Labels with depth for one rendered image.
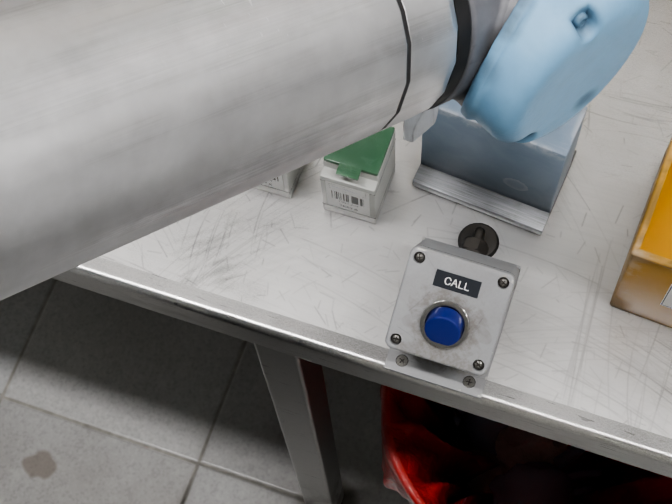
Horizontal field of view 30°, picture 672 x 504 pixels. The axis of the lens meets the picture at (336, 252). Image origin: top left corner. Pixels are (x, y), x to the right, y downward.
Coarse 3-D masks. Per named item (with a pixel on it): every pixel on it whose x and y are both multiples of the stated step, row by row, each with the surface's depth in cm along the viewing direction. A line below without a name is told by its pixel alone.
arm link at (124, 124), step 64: (0, 0) 33; (64, 0) 33; (128, 0) 33; (192, 0) 34; (256, 0) 35; (320, 0) 36; (384, 0) 37; (448, 0) 39; (512, 0) 40; (576, 0) 40; (640, 0) 42; (0, 64) 31; (64, 64) 31; (128, 64) 32; (192, 64) 33; (256, 64) 34; (320, 64) 36; (384, 64) 38; (448, 64) 40; (512, 64) 41; (576, 64) 42; (0, 128) 30; (64, 128) 31; (128, 128) 32; (192, 128) 33; (256, 128) 35; (320, 128) 37; (384, 128) 41; (512, 128) 42; (0, 192) 30; (64, 192) 31; (128, 192) 33; (192, 192) 35; (0, 256) 31; (64, 256) 33
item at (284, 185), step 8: (280, 176) 88; (288, 176) 88; (296, 176) 91; (264, 184) 91; (272, 184) 90; (280, 184) 90; (288, 184) 89; (296, 184) 92; (272, 192) 92; (280, 192) 91; (288, 192) 91
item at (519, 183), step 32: (448, 128) 84; (480, 128) 83; (576, 128) 82; (448, 160) 89; (480, 160) 87; (512, 160) 85; (544, 160) 83; (448, 192) 90; (480, 192) 90; (512, 192) 89; (544, 192) 87; (544, 224) 89
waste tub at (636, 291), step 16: (656, 176) 90; (656, 192) 80; (656, 208) 89; (640, 224) 79; (656, 224) 89; (640, 240) 78; (656, 240) 88; (640, 256) 78; (656, 256) 78; (624, 272) 82; (640, 272) 81; (656, 272) 80; (624, 288) 84; (640, 288) 83; (656, 288) 82; (624, 304) 86; (640, 304) 85; (656, 304) 84; (656, 320) 86
